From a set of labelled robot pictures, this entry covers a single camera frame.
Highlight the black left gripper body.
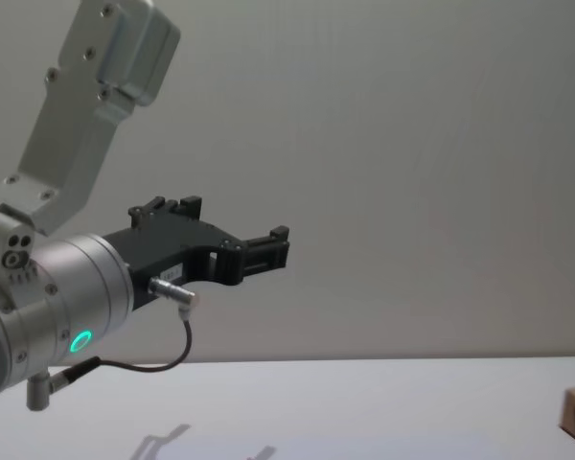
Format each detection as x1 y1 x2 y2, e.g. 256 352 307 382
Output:
101 211 244 313

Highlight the thin dark gripper cable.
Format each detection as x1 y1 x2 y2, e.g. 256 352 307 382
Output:
26 276 203 412

